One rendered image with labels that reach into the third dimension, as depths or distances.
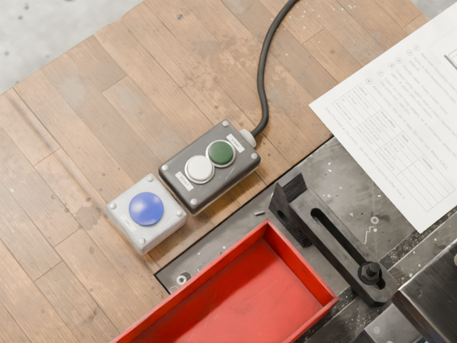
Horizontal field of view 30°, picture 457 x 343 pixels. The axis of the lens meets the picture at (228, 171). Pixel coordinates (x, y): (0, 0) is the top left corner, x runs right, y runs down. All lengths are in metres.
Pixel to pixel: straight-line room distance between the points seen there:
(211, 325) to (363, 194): 0.25
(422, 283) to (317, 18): 0.48
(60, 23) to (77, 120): 1.14
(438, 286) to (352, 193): 0.30
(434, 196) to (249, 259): 0.24
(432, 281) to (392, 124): 0.36
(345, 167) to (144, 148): 0.25
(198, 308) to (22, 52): 1.29
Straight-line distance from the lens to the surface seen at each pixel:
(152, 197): 0.98
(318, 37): 1.13
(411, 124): 1.10
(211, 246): 1.00
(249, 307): 0.98
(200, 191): 0.99
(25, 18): 2.21
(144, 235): 0.97
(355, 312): 1.00
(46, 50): 2.16
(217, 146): 1.01
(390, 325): 0.92
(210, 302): 0.98
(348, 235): 0.95
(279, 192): 0.96
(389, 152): 1.08
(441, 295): 0.78
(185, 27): 1.12
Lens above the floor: 1.86
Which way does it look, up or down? 68 degrees down
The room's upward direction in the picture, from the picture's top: 10 degrees clockwise
